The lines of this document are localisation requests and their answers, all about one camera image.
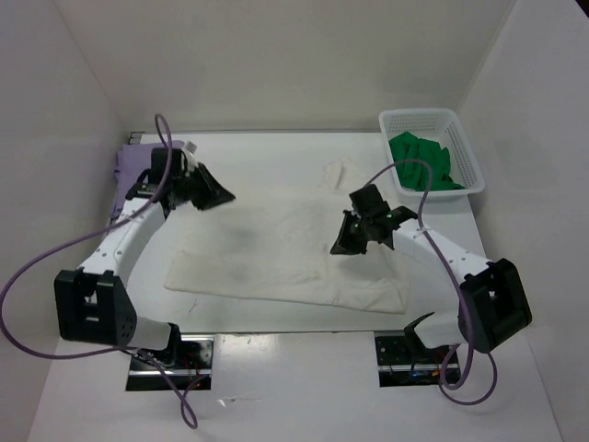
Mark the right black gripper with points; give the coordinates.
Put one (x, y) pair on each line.
(361, 226)

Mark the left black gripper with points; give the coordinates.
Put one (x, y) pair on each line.
(198, 185)

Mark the cream white t-shirt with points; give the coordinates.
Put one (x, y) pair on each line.
(273, 243)

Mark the green t-shirt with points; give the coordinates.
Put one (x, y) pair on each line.
(423, 164)

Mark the purple t-shirt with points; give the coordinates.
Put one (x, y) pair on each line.
(132, 160)

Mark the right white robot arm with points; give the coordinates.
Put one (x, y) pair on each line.
(493, 291)

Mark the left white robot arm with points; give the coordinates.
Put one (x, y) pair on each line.
(92, 302)

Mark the white plastic basket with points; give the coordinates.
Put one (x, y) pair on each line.
(441, 126)

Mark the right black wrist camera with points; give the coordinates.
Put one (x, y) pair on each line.
(368, 201)

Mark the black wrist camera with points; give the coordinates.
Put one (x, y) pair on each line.
(159, 157)
(368, 201)

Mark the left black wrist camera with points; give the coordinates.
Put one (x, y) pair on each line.
(159, 157)

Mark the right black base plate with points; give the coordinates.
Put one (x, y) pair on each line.
(399, 366)

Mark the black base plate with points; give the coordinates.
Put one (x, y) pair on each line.
(399, 366)
(191, 370)

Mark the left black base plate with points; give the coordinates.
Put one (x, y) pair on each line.
(191, 370)

